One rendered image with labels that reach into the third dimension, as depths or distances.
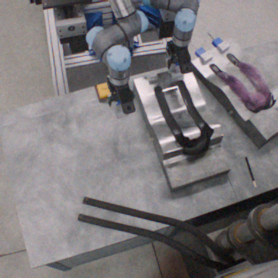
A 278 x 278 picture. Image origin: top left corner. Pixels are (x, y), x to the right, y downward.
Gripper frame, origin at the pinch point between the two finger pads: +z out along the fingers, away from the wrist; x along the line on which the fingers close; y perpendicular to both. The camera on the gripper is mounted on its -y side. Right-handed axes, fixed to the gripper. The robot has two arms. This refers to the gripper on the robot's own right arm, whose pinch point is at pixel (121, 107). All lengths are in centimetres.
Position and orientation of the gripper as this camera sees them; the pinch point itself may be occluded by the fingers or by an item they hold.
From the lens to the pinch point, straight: 156.7
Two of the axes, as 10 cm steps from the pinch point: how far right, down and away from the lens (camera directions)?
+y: -3.1, -8.9, 3.4
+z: -0.4, 3.7, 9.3
